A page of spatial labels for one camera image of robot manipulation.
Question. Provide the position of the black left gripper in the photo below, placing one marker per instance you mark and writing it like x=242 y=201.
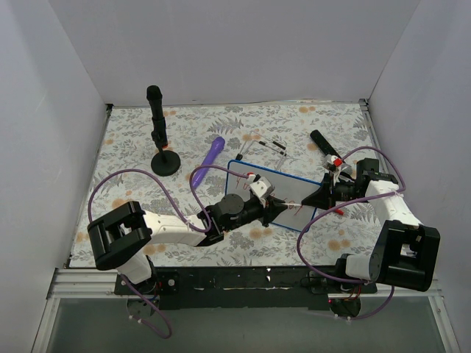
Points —
x=266 y=210

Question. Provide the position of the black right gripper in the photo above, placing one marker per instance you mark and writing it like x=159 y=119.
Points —
x=329 y=192

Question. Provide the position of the red white marker pen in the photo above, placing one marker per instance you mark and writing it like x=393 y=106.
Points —
x=292 y=204

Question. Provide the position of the blue framed whiteboard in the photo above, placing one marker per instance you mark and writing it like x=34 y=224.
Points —
x=288 y=188

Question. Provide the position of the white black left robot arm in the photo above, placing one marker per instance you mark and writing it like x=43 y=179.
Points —
x=118 y=237

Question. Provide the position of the black round microphone stand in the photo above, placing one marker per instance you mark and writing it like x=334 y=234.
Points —
x=165 y=163

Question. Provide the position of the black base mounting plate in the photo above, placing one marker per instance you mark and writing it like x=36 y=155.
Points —
x=231 y=287

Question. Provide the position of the black microphone on stand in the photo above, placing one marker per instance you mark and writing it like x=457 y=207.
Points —
x=154 y=97

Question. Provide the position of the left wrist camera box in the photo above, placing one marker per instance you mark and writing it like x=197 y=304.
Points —
x=260 y=187

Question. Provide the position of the black wire whiteboard stand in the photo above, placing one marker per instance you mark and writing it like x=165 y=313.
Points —
x=257 y=142

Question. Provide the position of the aluminium front rail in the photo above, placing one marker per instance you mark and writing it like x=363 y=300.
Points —
x=73 y=282

